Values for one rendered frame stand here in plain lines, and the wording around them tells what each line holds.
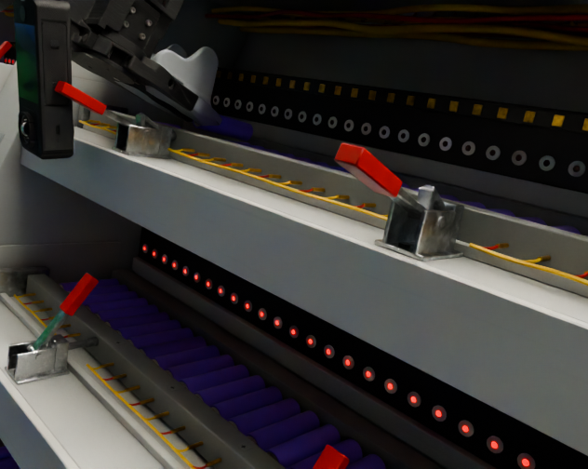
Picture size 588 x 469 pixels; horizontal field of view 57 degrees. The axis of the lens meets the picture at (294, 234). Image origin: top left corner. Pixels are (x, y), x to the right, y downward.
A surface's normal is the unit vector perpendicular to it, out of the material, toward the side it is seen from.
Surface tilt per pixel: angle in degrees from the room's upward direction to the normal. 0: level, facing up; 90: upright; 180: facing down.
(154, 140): 90
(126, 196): 110
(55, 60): 93
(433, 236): 90
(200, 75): 90
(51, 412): 21
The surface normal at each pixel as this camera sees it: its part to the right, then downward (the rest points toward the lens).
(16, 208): 0.70, 0.28
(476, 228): -0.69, 0.02
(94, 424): 0.18, -0.96
